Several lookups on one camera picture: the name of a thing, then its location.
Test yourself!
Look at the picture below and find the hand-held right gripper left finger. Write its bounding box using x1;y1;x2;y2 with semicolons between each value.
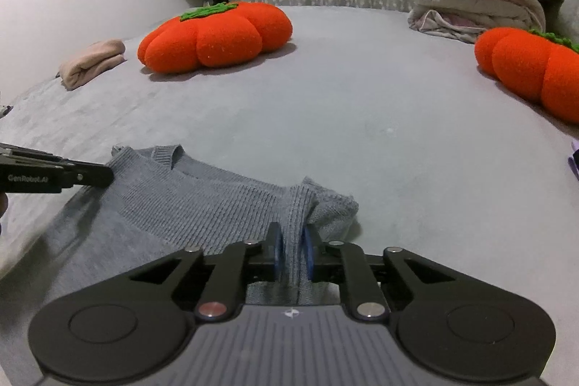
129;222;286;320

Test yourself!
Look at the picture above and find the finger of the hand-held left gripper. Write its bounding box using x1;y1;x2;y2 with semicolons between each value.
63;160;114;188

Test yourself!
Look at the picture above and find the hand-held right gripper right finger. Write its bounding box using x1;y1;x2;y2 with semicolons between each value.
301;224;446;320

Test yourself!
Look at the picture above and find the grey knit sweater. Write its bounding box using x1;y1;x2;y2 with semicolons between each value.
0;144;360;351

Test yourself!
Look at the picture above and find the folded pink garment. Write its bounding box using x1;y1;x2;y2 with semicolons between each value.
60;39;126;91

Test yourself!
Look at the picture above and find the grey bed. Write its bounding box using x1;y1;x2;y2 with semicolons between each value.
0;4;579;386

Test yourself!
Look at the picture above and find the large orange pumpkin cushion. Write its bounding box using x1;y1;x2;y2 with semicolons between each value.
137;1;293;74

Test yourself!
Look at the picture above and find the purple cloth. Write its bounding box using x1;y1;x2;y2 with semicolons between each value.
567;137;579;181

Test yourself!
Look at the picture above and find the small orange pumpkin cushion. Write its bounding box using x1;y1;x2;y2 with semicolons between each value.
474;27;579;123

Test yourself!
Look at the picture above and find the folded white quilt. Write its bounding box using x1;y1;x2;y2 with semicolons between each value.
406;0;570;45

